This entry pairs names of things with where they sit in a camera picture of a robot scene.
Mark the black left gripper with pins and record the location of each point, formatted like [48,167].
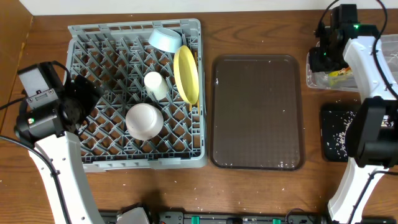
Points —
[86,94]

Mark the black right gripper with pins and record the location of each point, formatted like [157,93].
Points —
[321,61]

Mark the yellow green snack wrapper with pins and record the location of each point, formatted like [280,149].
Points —
[343,72]

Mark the pink bowl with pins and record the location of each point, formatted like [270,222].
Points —
[144,121]

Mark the cream plastic cup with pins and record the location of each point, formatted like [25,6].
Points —
[155,84]

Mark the light blue bowl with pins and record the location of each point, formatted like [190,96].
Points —
[165,39]

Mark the yellow plate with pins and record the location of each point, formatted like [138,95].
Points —
[186,75]

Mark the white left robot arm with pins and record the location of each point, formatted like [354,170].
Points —
[61,169]

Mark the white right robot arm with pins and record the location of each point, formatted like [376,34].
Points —
[371,137]

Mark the clear plastic bin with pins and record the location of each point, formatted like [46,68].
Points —
[321,80]

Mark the black plastic bin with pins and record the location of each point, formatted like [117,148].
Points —
[335,119]

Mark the gray dish rack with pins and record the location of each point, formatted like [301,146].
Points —
[117,56]

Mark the dark brown tray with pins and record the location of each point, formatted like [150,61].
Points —
[257,113]

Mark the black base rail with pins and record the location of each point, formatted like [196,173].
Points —
[211,218]

